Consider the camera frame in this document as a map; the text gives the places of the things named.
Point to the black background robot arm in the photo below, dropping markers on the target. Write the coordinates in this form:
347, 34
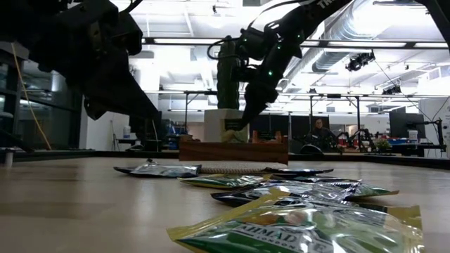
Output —
365, 135

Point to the white hexagonal plant pot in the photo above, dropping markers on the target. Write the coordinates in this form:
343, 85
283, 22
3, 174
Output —
212, 126

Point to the blue blackcurrant tea bag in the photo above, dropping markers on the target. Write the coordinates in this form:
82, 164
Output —
161, 171
281, 191
299, 171

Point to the silver ventilation duct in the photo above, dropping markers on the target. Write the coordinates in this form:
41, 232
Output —
337, 38

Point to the green yellow lemon tea bag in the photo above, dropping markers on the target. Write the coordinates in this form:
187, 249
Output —
233, 136
281, 232
372, 191
225, 181

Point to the white bucket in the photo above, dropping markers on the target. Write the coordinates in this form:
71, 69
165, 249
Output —
413, 137

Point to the black computer monitor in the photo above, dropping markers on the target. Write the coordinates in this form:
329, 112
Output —
144, 130
404, 124

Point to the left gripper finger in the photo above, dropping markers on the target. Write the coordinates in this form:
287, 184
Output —
116, 95

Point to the black ceiling spotlight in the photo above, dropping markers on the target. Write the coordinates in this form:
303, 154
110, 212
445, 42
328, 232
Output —
358, 62
392, 90

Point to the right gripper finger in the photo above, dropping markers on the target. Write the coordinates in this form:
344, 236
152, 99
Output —
251, 114

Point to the white bottle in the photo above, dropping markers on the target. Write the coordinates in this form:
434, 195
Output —
127, 133

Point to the small potted plant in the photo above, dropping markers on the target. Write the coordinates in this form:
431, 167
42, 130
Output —
382, 144

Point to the green cactus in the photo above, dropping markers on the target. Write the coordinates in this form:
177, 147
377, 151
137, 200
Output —
226, 88

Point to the grey cylindrical foot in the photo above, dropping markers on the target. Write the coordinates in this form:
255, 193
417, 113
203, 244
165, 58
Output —
7, 157

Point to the person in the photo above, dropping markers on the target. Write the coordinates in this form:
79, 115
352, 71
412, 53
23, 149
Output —
320, 135

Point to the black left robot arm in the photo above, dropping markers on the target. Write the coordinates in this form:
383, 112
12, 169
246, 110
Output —
17, 21

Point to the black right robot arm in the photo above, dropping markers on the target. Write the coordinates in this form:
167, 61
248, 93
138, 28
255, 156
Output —
299, 21

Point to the brown wooden compartment tray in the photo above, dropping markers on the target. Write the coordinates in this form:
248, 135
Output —
232, 152

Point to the dark glass partition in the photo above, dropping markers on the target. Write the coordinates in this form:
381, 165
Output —
52, 116

